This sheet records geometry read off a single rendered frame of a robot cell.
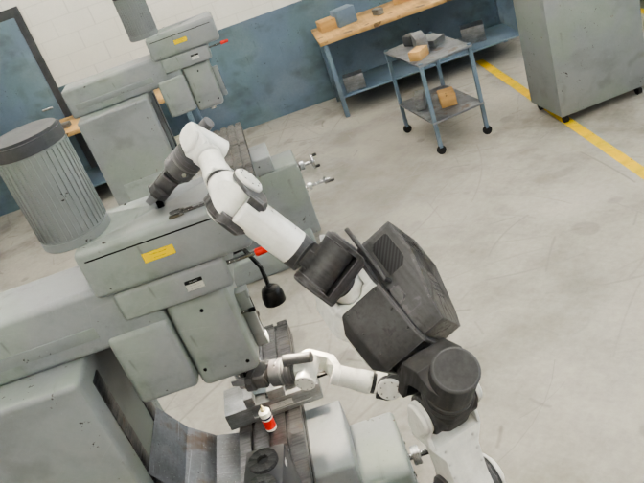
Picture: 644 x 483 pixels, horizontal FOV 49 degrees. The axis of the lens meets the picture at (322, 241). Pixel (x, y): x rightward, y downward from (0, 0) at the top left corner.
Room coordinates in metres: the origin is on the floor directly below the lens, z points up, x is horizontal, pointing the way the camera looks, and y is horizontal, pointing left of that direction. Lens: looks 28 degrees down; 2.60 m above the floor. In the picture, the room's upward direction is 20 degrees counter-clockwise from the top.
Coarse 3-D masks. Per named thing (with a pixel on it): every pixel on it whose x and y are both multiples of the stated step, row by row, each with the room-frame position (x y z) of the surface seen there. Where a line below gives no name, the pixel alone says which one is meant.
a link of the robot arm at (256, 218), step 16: (240, 176) 1.57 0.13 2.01; (256, 192) 1.56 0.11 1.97; (240, 208) 1.55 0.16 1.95; (256, 208) 1.53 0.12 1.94; (272, 208) 1.56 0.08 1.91; (224, 224) 1.54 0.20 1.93; (240, 224) 1.52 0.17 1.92; (256, 224) 1.51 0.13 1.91; (272, 224) 1.51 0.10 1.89; (288, 224) 1.53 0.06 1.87; (256, 240) 1.52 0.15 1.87; (272, 240) 1.50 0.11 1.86; (288, 240) 1.50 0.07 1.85; (288, 256) 1.50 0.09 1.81
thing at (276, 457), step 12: (252, 456) 1.61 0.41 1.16; (264, 456) 1.61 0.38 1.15; (276, 456) 1.58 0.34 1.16; (288, 456) 1.63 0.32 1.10; (252, 468) 1.57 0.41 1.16; (264, 468) 1.55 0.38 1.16; (276, 468) 1.55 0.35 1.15; (288, 468) 1.58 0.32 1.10; (252, 480) 1.52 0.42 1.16; (264, 480) 1.50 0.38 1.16; (276, 480) 1.50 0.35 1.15; (288, 480) 1.54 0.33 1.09; (300, 480) 1.63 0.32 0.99
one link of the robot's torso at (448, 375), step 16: (432, 352) 1.34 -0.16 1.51; (448, 352) 1.27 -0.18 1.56; (464, 352) 1.26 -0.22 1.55; (416, 368) 1.30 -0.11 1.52; (432, 368) 1.24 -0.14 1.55; (448, 368) 1.24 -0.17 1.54; (464, 368) 1.23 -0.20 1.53; (480, 368) 1.23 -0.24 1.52; (400, 384) 1.41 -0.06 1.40; (416, 384) 1.30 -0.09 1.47; (432, 384) 1.24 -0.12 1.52; (448, 384) 1.20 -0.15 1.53; (464, 384) 1.20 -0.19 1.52; (432, 400) 1.26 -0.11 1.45; (448, 400) 1.21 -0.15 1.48; (464, 400) 1.21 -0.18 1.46
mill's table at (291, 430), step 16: (272, 336) 2.48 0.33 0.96; (288, 336) 2.44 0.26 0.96; (272, 352) 2.37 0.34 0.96; (288, 352) 2.33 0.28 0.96; (288, 416) 1.97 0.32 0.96; (304, 416) 1.99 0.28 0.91; (240, 432) 1.98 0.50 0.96; (256, 432) 1.95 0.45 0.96; (272, 432) 1.93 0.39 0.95; (288, 432) 1.90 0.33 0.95; (304, 432) 1.87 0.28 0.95; (240, 448) 1.90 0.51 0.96; (256, 448) 1.88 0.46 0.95; (288, 448) 1.82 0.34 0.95; (304, 448) 1.79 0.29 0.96; (304, 464) 1.72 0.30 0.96; (304, 480) 1.65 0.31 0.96
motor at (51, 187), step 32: (32, 128) 1.91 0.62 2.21; (0, 160) 1.82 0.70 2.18; (32, 160) 1.82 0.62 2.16; (64, 160) 1.85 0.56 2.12; (32, 192) 1.81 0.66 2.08; (64, 192) 1.83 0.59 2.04; (96, 192) 1.92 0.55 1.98; (32, 224) 1.85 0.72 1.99; (64, 224) 1.81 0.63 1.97; (96, 224) 1.85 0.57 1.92
